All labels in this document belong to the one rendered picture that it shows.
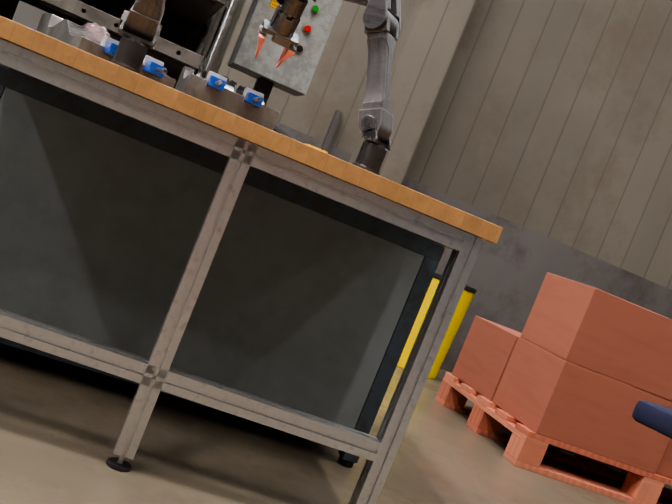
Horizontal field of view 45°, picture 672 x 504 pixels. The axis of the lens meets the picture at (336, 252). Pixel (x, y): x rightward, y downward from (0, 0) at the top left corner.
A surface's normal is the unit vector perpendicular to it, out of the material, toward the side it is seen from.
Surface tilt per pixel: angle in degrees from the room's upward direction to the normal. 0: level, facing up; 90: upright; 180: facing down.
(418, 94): 90
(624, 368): 90
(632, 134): 90
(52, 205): 90
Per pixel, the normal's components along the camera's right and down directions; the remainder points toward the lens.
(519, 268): 0.20, 0.12
